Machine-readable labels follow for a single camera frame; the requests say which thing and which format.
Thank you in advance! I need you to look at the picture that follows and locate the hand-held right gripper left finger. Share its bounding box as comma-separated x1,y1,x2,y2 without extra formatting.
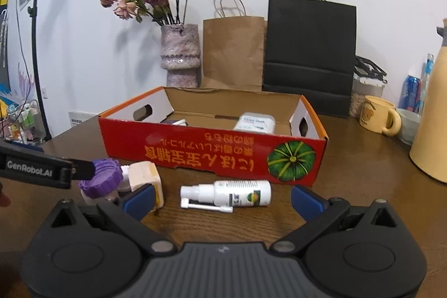
50,183,176,257

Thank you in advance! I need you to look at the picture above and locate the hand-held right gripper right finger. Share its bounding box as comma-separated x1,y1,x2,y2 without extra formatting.
270,185,398,256

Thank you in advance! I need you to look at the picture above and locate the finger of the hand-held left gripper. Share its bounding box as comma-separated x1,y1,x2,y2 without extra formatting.
71,160,97,180
0,139,45,154

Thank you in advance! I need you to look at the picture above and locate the white jar with purple lid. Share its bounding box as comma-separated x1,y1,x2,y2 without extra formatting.
78,158,132,206

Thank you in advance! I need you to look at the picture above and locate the white and yellow cube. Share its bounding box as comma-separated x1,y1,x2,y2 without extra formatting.
126,160,166,209

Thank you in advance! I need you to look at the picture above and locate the white nasal spray bottle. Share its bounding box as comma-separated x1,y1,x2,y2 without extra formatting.
179,179,272,214

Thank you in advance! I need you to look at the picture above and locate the red cardboard box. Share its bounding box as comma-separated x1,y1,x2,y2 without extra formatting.
97,86,330,188

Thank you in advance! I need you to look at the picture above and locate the white plastic floss container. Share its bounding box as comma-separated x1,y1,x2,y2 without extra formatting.
232,111,276,135

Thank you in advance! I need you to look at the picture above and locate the person's left hand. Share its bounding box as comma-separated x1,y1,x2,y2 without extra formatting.
0,181,11,207

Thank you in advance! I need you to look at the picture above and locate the yellow bear mug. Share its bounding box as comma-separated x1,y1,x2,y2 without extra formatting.
358,95,402,137

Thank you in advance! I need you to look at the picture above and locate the black light stand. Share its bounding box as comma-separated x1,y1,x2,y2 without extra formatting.
20,0,54,142

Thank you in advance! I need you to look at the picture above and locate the clear container with black lid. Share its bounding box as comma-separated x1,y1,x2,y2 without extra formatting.
349,55,388,118

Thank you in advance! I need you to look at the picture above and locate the blue drink can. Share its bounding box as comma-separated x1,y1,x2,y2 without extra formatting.
398,75,423,113

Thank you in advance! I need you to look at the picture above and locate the mottled purple vase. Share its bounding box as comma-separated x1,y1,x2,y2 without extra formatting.
160,23,202,88

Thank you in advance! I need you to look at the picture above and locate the black paper bag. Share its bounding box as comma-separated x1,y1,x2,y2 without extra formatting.
262,0,358,119

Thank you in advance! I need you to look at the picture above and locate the beige thermos jug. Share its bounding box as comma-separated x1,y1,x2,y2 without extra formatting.
409,18,447,184

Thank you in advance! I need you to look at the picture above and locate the brown paper bag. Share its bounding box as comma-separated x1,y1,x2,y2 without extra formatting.
202,0,268,92

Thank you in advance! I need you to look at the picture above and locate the clear plastic bottle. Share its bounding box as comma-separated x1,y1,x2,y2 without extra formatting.
420,53,435,116

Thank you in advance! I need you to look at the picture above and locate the wire rack with small things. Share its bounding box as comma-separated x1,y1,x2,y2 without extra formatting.
0,100,48,146

